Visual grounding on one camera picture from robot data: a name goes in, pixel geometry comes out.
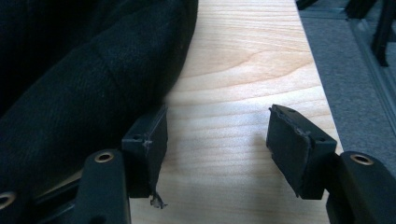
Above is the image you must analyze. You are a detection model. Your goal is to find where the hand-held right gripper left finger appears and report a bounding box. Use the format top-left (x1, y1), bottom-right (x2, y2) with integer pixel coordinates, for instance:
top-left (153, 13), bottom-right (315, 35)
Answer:
top-left (120, 105), bottom-right (169, 209)

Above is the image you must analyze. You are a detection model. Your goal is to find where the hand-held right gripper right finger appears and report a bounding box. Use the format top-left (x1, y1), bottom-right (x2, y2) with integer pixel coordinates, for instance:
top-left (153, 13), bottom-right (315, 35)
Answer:
top-left (265, 104), bottom-right (338, 201)

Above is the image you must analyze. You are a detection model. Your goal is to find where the black cloth garment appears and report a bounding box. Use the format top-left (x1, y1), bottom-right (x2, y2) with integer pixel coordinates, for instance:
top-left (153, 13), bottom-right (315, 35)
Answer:
top-left (0, 0), bottom-right (200, 203)

